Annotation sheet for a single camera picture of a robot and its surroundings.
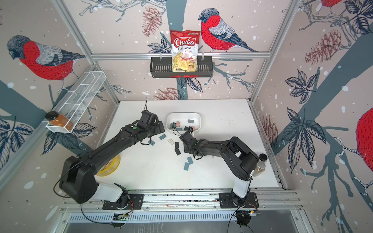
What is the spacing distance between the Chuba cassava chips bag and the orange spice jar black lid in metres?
0.64

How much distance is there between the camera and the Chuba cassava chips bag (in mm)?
856

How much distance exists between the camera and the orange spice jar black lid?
0.60 m
